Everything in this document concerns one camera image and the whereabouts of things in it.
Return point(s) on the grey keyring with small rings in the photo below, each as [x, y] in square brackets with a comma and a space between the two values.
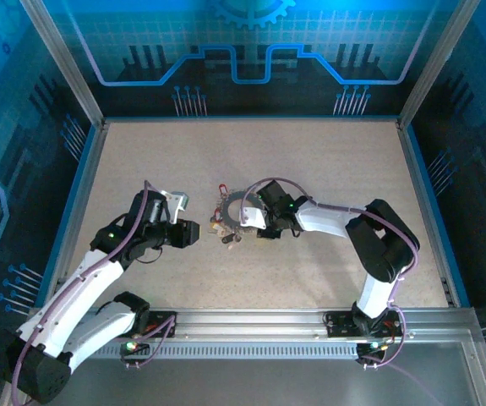
[227, 215]

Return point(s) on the red key tag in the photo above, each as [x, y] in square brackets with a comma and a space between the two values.
[223, 188]

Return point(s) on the yellow key tag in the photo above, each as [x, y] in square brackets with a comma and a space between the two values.
[214, 230]

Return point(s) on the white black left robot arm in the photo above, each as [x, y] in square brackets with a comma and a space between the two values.
[82, 287]

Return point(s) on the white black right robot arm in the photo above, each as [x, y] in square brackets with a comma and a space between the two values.
[327, 220]

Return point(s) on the LED connector board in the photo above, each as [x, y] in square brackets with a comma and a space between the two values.
[130, 346]
[373, 346]

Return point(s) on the grey metal sheet panel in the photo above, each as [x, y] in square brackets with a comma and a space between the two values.
[247, 385]

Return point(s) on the aluminium side rail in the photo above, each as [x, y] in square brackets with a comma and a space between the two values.
[85, 186]
[420, 186]

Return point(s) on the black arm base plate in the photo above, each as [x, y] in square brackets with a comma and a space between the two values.
[158, 316]
[336, 325]

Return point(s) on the thin aluminium cross rail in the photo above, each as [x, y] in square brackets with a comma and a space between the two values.
[251, 119]

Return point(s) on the aluminium mounting rail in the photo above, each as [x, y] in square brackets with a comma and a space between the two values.
[247, 323]

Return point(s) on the aluminium frame post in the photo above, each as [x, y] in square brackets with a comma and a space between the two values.
[63, 63]
[437, 63]

